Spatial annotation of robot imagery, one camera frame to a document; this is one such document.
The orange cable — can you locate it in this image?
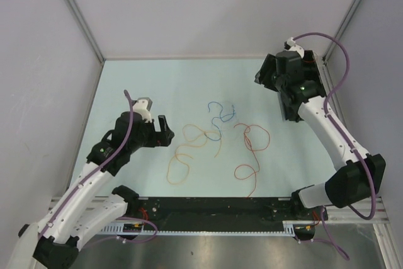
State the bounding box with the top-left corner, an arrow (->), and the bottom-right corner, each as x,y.
166,123 -> 223,185

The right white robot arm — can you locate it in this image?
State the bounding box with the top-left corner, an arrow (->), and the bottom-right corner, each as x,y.
254,50 -> 386,220

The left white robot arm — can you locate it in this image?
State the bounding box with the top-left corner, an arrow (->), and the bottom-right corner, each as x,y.
8,109 -> 174,268

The black compartment bin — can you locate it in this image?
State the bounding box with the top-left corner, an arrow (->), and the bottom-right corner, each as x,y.
276,50 -> 326,122

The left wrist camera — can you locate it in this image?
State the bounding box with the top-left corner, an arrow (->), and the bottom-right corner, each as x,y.
132,97 -> 152,123

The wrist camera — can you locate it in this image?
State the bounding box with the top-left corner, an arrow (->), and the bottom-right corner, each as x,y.
284,37 -> 304,51
132,97 -> 152,123

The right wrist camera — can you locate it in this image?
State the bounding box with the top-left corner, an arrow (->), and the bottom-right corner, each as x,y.
284,37 -> 304,51

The blue cable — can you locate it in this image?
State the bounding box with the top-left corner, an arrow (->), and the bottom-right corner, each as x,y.
204,101 -> 237,142

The red cable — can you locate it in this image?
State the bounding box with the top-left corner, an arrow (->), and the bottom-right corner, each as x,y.
233,123 -> 271,198

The white slotted cable duct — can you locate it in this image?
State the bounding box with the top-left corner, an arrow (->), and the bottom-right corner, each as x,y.
97,222 -> 295,237

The right aluminium frame post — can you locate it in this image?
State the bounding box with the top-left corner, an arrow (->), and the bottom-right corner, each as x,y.
322,0 -> 382,62

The aluminium frame post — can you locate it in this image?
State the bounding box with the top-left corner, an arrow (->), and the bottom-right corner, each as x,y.
64,0 -> 105,65
322,0 -> 382,62

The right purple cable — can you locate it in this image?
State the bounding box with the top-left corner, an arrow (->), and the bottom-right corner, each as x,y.
294,32 -> 378,260

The left aluminium frame post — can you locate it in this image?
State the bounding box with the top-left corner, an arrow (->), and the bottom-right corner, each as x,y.
64,0 -> 105,65

